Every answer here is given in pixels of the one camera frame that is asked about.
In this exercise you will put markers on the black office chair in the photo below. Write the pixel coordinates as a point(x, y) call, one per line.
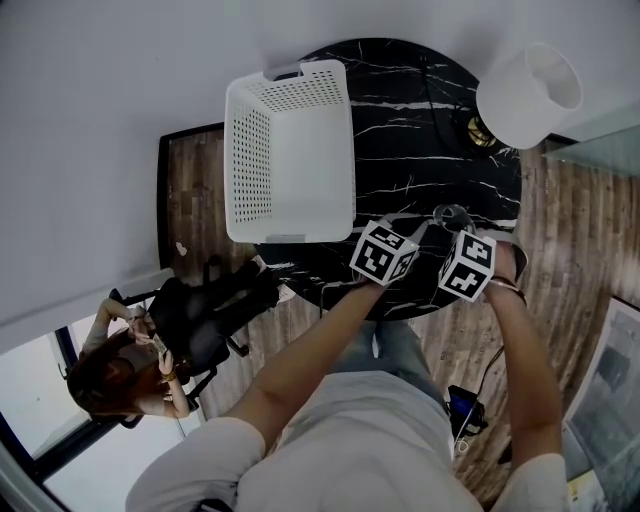
point(185, 315)

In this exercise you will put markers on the person's left forearm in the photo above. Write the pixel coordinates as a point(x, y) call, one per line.
point(310, 360)

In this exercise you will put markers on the framed grey picture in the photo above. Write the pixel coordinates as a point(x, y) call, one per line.
point(610, 380)

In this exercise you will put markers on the white perforated plastic basket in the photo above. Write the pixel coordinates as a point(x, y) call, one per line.
point(310, 165)

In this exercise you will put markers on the frosted glass partition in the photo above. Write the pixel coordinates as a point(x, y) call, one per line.
point(595, 145)

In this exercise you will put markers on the person's white shirt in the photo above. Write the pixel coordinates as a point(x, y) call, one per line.
point(360, 450)

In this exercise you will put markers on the person's right hand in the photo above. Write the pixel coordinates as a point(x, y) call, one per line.
point(506, 262)

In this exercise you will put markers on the black framed window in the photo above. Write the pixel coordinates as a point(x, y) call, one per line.
point(35, 400)

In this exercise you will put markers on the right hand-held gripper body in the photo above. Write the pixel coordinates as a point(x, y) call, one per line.
point(467, 270)

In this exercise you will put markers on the person's right forearm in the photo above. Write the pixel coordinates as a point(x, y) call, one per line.
point(530, 380)

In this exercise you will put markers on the black device with blue screen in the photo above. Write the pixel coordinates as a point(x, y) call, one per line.
point(462, 405)

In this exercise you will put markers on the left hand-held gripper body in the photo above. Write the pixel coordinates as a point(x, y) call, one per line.
point(382, 255)

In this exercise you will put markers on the white paper scrap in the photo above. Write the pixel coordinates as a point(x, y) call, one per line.
point(181, 248)

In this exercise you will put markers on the person's blue jeans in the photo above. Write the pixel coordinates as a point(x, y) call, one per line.
point(395, 350)

